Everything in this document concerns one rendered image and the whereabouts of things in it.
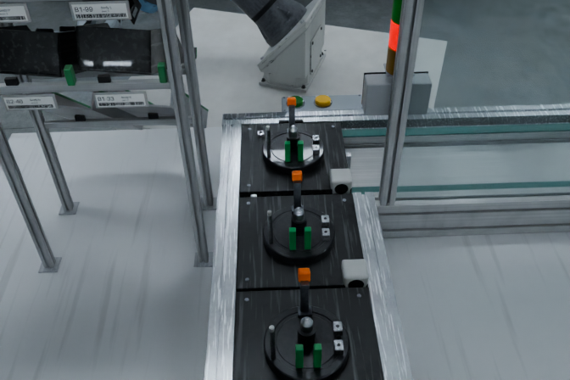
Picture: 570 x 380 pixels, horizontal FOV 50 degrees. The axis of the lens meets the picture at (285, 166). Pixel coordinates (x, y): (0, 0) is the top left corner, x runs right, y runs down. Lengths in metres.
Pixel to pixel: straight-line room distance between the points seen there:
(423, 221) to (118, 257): 0.66
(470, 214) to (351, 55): 0.80
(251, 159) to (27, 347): 0.59
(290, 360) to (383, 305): 0.22
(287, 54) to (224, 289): 0.81
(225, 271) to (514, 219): 0.63
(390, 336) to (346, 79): 0.96
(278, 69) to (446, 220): 0.70
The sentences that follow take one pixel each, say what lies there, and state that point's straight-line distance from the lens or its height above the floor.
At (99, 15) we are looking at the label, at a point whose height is 1.43.
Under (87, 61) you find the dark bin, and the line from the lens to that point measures 1.10.
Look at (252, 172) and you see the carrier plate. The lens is 1.34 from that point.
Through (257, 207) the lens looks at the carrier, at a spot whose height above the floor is 0.97.
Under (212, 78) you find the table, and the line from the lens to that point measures 1.87.
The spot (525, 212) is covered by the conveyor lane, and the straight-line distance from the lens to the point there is 1.39.
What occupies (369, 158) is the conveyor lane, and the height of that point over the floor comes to 0.92.
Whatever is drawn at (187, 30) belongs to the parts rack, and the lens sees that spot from 1.16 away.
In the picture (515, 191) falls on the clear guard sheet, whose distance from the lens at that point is 1.36.
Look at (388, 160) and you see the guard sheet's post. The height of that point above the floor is 1.08.
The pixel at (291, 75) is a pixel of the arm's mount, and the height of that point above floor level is 0.91.
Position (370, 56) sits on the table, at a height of 0.86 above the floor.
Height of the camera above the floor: 1.85
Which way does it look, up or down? 41 degrees down
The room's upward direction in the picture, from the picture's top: 1 degrees counter-clockwise
